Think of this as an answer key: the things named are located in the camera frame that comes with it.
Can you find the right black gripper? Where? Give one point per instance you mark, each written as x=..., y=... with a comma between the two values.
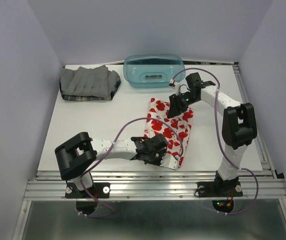
x=175, y=107

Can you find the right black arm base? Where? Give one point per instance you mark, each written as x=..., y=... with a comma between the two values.
x=223, y=192

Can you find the teal laundry basket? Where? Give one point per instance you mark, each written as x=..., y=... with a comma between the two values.
x=152, y=70

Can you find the red floral white skirt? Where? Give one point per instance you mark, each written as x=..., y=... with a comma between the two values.
x=175, y=130

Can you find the navy plaid skirt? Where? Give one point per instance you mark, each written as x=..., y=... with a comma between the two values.
x=74, y=98

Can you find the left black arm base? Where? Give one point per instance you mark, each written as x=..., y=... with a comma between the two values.
x=87, y=201

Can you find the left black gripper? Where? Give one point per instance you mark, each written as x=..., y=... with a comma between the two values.
x=161, y=152

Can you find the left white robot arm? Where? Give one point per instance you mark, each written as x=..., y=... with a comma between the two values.
x=75, y=155

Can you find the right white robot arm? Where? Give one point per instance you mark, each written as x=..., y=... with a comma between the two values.
x=238, y=130

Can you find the grey skirt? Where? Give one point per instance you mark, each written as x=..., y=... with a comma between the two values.
x=97, y=82

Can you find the aluminium frame rail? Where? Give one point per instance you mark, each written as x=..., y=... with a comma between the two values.
x=146, y=185

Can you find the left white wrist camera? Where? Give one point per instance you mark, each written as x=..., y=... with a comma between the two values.
x=171, y=162

